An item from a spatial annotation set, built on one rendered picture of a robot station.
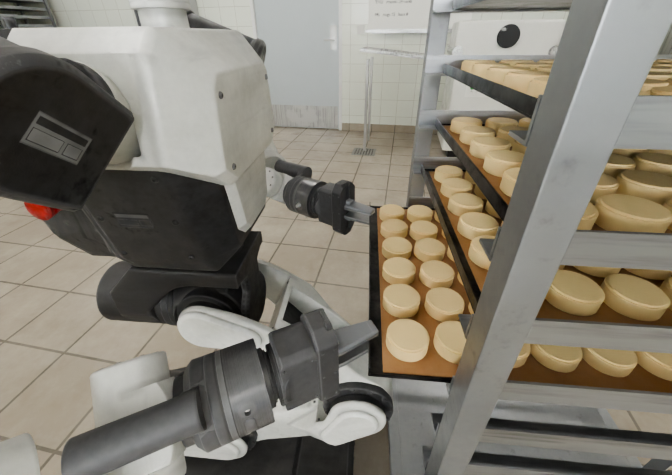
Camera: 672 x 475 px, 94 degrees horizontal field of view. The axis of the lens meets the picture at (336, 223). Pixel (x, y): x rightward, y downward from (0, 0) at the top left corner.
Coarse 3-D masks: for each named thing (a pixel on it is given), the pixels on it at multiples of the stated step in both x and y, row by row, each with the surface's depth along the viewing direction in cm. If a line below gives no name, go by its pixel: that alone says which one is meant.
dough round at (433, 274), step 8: (424, 264) 48; (432, 264) 48; (440, 264) 48; (424, 272) 47; (432, 272) 47; (440, 272) 47; (448, 272) 47; (424, 280) 47; (432, 280) 45; (440, 280) 45; (448, 280) 45; (432, 288) 46
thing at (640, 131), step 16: (640, 96) 17; (656, 96) 17; (640, 112) 18; (656, 112) 18; (528, 128) 19; (624, 128) 18; (640, 128) 18; (656, 128) 18; (624, 144) 19; (640, 144) 19; (656, 144) 19
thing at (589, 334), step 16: (464, 320) 30; (544, 320) 27; (560, 320) 27; (576, 320) 27; (528, 336) 28; (544, 336) 28; (560, 336) 27; (576, 336) 27; (592, 336) 27; (608, 336) 27; (624, 336) 27; (640, 336) 27; (656, 336) 26; (656, 352) 27
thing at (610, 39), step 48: (576, 0) 15; (624, 0) 13; (576, 48) 15; (624, 48) 14; (576, 96) 15; (624, 96) 15; (528, 144) 19; (576, 144) 16; (528, 192) 19; (576, 192) 18; (528, 240) 19; (528, 288) 21; (480, 336) 25; (480, 384) 27; (480, 432) 31
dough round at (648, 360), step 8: (640, 352) 35; (648, 352) 35; (640, 360) 35; (648, 360) 34; (656, 360) 34; (664, 360) 34; (648, 368) 35; (656, 368) 34; (664, 368) 33; (664, 376) 34
